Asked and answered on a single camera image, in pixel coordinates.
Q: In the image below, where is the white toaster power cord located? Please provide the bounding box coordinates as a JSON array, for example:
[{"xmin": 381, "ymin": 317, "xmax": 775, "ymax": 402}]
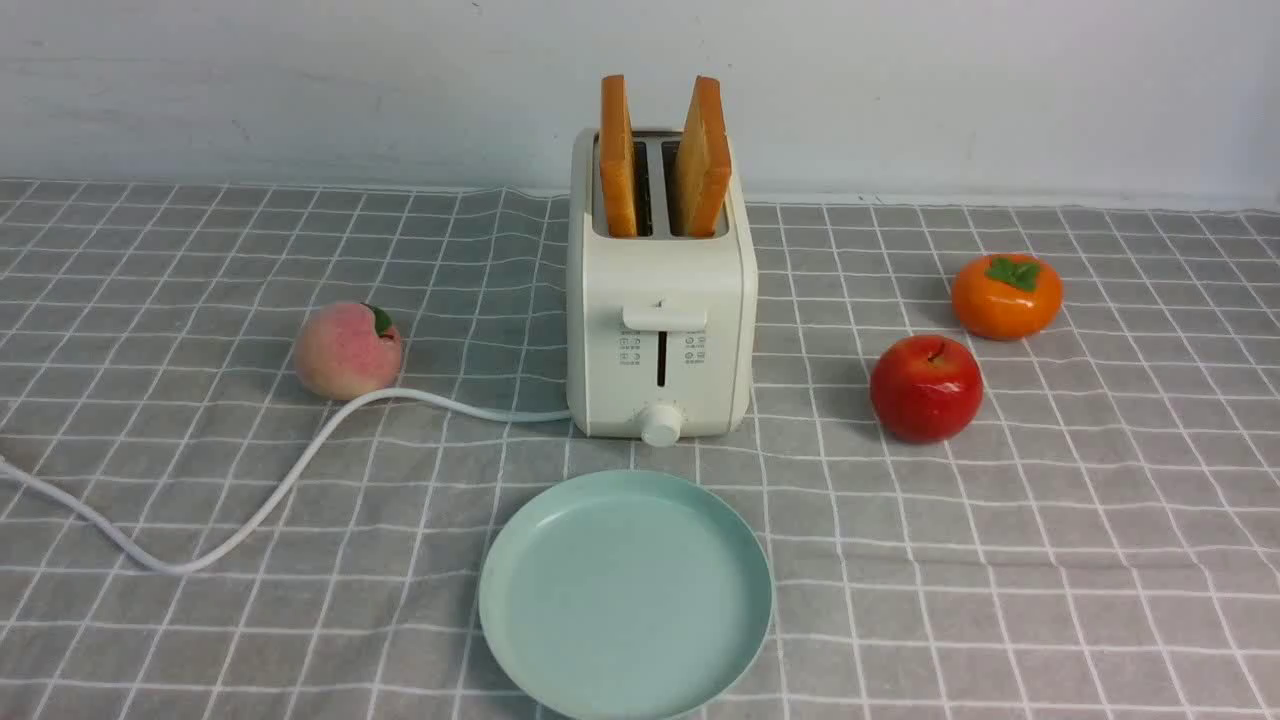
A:
[{"xmin": 0, "ymin": 387, "xmax": 573, "ymax": 577}]

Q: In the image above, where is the pink fake peach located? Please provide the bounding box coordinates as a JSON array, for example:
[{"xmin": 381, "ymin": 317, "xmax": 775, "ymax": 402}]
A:
[{"xmin": 294, "ymin": 302, "xmax": 403, "ymax": 402}]

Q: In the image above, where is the toast slice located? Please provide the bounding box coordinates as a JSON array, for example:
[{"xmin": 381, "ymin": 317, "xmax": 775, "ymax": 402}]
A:
[
  {"xmin": 671, "ymin": 76, "xmax": 732, "ymax": 238},
  {"xmin": 596, "ymin": 74, "xmax": 639, "ymax": 238}
]

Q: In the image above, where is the grey checked tablecloth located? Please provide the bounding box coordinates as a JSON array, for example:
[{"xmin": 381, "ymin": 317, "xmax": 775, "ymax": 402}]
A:
[{"xmin": 1, "ymin": 179, "xmax": 1279, "ymax": 719}]

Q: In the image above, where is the red fake apple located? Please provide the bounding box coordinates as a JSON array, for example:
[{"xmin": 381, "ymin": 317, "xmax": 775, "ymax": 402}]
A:
[{"xmin": 869, "ymin": 334, "xmax": 984, "ymax": 445}]

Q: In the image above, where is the orange fake persimmon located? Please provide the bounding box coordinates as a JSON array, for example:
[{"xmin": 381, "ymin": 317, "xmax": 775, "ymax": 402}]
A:
[{"xmin": 951, "ymin": 252, "xmax": 1064, "ymax": 341}]

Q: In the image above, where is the white two-slot toaster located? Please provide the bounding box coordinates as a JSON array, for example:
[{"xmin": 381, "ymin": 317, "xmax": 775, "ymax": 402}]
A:
[{"xmin": 566, "ymin": 128, "xmax": 758, "ymax": 447}]

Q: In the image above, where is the light green round plate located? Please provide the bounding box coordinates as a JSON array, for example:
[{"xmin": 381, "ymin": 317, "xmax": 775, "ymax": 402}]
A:
[{"xmin": 477, "ymin": 470, "xmax": 774, "ymax": 719}]

